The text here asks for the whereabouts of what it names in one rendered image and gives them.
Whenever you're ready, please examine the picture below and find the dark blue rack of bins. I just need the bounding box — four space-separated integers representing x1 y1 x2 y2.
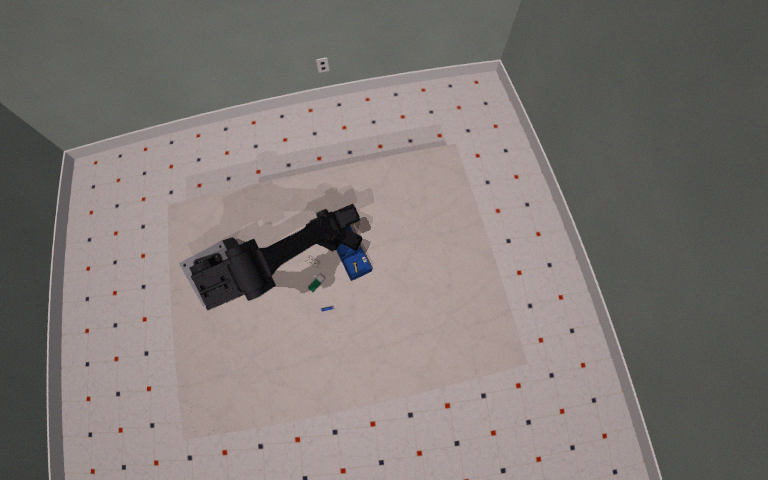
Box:
337 243 372 281

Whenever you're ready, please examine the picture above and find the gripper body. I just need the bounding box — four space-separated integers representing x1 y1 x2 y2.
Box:
318 241 340 252

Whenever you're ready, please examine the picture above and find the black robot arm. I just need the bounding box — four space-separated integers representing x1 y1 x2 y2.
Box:
189 204 362 310

